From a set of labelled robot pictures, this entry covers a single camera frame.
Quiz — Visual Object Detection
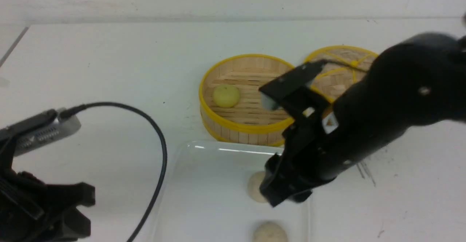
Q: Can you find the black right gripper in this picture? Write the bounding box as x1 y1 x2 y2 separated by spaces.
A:
259 87 333 207

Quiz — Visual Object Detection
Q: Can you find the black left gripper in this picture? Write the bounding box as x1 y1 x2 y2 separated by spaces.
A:
0 138 95 242

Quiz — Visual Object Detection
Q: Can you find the white steamed bun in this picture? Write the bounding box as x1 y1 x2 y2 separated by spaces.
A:
252 222 289 242

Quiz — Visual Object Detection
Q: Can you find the yellow steamed bun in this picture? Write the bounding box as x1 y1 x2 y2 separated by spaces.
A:
212 84 240 108

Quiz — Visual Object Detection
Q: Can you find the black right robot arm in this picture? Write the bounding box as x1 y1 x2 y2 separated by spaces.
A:
258 32 466 207

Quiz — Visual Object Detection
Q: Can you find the beige steamed bun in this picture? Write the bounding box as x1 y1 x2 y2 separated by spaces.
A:
247 171 267 203

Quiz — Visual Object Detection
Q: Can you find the white rectangular plate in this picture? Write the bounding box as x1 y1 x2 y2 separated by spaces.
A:
152 141 312 242

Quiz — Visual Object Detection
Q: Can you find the yellow rimmed bamboo steamer basket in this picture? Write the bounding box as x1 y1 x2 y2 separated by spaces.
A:
198 53 293 146

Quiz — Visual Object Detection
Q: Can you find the yellow rimmed bamboo steamer lid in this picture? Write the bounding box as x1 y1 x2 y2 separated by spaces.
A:
305 45 378 102

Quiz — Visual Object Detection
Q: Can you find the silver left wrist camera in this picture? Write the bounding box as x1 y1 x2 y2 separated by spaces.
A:
1 108 81 157

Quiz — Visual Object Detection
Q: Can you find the black camera cable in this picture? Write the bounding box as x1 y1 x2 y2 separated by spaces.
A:
58 102 168 242

